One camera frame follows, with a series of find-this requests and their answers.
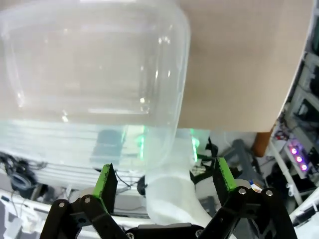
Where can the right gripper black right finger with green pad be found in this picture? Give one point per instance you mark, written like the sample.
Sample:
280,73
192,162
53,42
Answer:
223,181

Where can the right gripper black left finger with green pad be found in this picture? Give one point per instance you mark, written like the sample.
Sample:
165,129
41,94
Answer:
108,186

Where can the clear plastic basket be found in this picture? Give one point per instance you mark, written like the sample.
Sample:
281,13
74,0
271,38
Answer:
87,62

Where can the dark monitor screen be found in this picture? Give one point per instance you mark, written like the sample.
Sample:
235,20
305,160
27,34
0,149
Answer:
108,144

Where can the brown table leg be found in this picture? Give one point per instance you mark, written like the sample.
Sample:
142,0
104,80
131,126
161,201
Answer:
263,144

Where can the device with purple lights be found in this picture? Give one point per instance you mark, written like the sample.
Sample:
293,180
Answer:
297,156

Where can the grey metal bracket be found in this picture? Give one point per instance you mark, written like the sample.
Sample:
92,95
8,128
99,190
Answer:
243,154

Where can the white metal frame bar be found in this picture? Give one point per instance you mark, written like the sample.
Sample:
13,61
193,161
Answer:
286,174

